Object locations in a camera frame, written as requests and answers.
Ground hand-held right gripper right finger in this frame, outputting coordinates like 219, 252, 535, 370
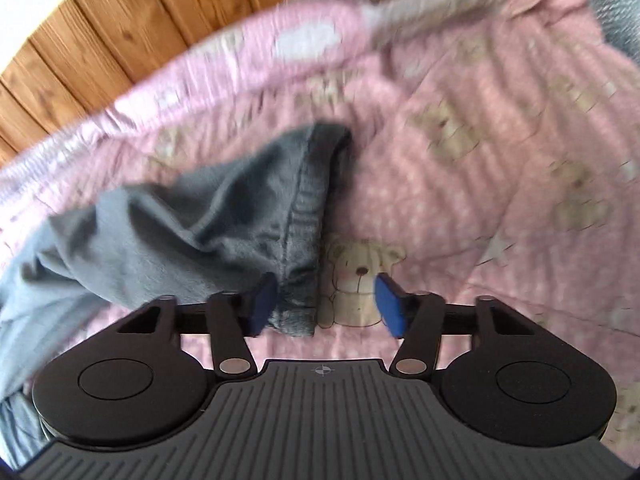
374, 272, 541, 376

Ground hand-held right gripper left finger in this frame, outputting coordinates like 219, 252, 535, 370
116, 272, 281, 376

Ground grey fleece pants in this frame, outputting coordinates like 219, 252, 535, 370
0, 120, 353, 401

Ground pink bear print blanket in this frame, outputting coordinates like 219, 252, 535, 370
0, 0, 640, 461

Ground blue-grey ribbed cloth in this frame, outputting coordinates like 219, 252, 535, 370
0, 390, 46, 466

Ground beige dotted bedsheet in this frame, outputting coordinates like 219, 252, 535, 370
360, 0, 516, 46

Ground grey mesh fabric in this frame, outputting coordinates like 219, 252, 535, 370
580, 0, 640, 51

